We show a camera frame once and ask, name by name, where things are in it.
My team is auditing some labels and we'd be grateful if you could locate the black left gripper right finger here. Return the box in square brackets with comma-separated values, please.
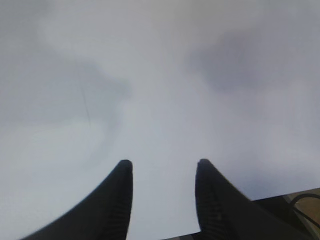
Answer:
[195, 159, 308, 240]

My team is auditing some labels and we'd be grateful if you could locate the black cable below table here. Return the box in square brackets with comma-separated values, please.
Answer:
[289, 193, 320, 231]

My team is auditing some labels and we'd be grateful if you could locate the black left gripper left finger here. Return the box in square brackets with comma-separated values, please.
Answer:
[26, 160, 133, 240]

